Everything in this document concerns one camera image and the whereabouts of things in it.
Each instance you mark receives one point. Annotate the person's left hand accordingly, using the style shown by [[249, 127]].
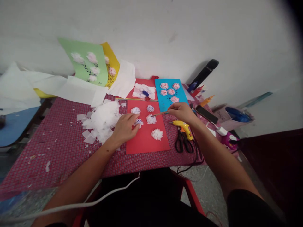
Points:
[[123, 128]]

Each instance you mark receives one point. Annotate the person's right hand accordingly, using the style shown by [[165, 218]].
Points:
[[183, 113]]

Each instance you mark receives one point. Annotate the person's left thumb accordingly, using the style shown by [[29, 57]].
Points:
[[136, 128]]

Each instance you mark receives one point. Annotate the person's right fingers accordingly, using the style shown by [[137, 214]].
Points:
[[174, 110]]

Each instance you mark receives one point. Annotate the person's left fingers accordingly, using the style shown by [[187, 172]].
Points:
[[132, 116]]

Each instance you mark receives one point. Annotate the blue dotted tissue flower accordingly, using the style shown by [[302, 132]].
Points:
[[140, 121]]

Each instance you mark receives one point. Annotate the thin wooden paintbrush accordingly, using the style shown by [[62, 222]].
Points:
[[159, 114]]

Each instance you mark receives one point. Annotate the blue card with tissue flowers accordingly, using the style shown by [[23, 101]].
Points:
[[165, 104]]

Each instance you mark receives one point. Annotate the large red dotted tissue flower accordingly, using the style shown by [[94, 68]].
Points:
[[151, 119]]

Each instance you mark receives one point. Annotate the yellow glue gun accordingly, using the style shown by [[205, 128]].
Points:
[[182, 126]]

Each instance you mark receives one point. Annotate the purple dotted tissue flower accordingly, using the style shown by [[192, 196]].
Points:
[[150, 108]]

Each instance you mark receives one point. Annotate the red paper card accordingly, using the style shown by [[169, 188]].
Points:
[[148, 144]]

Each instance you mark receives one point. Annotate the plain white tissue flower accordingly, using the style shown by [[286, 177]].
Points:
[[157, 134]]

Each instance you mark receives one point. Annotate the pile of white tissue pieces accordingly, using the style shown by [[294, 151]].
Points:
[[104, 118]]

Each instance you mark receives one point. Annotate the blue paint bottle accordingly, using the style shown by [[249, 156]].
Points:
[[192, 87]]

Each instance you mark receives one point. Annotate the red paint bottle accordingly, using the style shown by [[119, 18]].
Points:
[[197, 91]]

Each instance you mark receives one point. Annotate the black smartphone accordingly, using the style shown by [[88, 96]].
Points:
[[206, 114]]

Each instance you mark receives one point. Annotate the red card with flat tissue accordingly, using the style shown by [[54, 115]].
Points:
[[132, 82]]

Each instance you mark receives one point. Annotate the black scissors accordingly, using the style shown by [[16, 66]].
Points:
[[183, 143]]

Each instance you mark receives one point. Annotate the orange paint bottle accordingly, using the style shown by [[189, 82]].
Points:
[[206, 101]]

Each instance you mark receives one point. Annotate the tall black bottle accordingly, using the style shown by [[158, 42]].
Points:
[[204, 72]]

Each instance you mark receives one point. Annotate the white charger adapter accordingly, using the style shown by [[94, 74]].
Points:
[[220, 130]]

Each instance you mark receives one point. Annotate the purple power strip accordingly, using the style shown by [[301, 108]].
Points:
[[229, 139]]

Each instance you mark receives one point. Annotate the pink box with blue bag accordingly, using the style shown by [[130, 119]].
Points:
[[236, 118]]

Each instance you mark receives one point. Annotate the yellow card with tissue flowers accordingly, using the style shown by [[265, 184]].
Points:
[[110, 53]]

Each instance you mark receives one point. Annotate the green card with tissue flowers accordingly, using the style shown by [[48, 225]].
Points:
[[80, 68]]

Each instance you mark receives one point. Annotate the person's body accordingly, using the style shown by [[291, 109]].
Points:
[[146, 198]]

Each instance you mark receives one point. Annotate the red checkered tablecloth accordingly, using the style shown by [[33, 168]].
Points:
[[64, 146]]

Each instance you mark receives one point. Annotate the clear green ruler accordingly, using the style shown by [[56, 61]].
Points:
[[258, 98]]

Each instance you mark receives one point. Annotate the blue plastic stool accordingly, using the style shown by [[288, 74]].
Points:
[[16, 125]]

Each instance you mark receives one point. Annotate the large crumpled white tissue sheet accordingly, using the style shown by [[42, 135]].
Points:
[[19, 87]]

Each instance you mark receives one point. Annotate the dark brown wooden furniture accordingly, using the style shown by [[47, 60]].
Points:
[[277, 170]]

